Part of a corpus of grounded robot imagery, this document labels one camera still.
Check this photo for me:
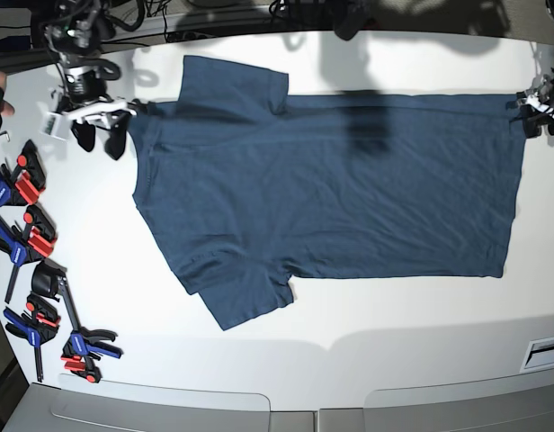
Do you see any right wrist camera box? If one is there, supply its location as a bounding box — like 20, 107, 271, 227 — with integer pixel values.
40, 112, 71, 140

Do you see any right grey chair back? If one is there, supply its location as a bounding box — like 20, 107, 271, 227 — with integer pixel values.
363, 370, 554, 431

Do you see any aluminium rail with cables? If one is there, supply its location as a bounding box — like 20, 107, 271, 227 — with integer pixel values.
0, 8, 260, 77

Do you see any blue T-shirt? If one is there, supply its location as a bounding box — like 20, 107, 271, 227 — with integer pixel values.
129, 56, 526, 329

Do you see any grey chair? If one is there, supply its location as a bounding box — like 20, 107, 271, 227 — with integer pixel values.
50, 373, 272, 432
363, 370, 554, 431

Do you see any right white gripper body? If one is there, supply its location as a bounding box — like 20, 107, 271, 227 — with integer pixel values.
55, 97, 138, 127

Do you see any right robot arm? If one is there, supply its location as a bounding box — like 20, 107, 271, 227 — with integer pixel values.
41, 0, 146, 160

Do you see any white label slot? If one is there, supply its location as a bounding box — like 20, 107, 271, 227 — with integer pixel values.
520, 337, 554, 374

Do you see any long-bar blue red clamp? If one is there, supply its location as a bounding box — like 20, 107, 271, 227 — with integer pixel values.
57, 276, 123, 383

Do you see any person hand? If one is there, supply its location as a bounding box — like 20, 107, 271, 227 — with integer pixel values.
0, 71, 15, 116

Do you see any top blue red clamp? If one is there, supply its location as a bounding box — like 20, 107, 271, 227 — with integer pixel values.
0, 139, 46, 208

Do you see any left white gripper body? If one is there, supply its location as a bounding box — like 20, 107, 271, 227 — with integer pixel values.
516, 74, 554, 129

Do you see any metal hex key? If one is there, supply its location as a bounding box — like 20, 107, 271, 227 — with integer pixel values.
0, 130, 10, 142

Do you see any left grey chair back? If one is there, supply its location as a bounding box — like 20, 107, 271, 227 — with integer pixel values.
50, 373, 272, 432

